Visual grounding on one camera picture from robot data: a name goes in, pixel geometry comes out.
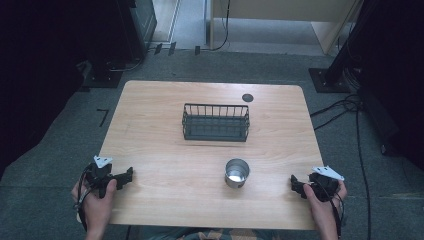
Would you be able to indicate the person's right hand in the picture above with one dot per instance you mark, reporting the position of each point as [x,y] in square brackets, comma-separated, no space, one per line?
[321,210]

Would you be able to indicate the metal cup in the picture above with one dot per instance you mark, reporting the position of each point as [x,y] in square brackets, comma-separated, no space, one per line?
[236,175]

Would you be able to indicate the person's patterned clothing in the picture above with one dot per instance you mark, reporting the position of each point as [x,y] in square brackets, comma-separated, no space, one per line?
[213,234]

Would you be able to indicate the black stand with base plate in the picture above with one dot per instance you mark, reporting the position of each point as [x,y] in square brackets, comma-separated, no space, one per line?
[328,80]
[101,78]

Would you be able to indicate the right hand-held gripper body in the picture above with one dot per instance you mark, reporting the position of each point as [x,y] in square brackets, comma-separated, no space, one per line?
[323,186]

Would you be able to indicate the beige wooden partition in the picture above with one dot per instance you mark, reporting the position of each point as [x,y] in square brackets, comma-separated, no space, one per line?
[283,10]

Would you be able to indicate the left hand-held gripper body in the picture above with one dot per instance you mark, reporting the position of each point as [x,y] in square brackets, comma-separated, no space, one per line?
[100,175]

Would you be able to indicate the person's left hand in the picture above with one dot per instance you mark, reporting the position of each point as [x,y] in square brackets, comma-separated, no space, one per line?
[95,208]

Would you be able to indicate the dark cabinet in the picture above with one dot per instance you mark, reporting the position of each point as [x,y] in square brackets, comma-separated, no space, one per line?
[143,23]

